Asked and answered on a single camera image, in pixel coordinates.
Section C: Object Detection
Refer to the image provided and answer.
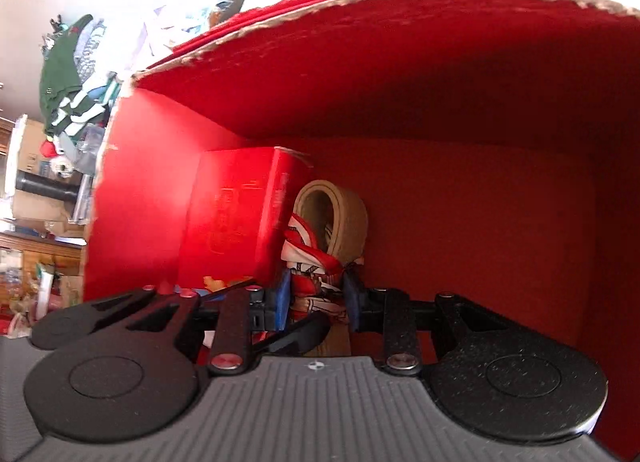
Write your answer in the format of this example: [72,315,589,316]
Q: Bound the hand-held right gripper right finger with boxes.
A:
[342,269,508,377]

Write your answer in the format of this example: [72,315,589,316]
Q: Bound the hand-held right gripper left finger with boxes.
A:
[122,273,294,376]

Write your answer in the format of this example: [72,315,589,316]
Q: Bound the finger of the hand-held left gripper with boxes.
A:
[250,314,332,357]
[86,285,159,325]

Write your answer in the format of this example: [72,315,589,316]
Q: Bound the red and white packet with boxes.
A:
[280,213,352,329]

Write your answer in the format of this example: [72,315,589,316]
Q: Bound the large red cardboard box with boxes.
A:
[82,0,640,461]

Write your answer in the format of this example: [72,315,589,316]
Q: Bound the wooden cabinet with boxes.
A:
[0,232,86,293]

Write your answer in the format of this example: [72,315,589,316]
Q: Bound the beige tape roll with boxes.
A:
[292,179,369,269]

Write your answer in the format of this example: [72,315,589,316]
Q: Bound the small red box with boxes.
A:
[176,146,315,294]

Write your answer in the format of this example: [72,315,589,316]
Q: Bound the black cylinder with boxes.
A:
[15,169,82,203]

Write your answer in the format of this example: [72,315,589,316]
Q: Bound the brown cardboard box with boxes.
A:
[0,114,86,238]

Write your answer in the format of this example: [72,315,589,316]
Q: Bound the green clothing pile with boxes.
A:
[39,13,121,140]

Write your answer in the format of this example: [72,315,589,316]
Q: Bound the white plastic bags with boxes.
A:
[125,0,301,78]

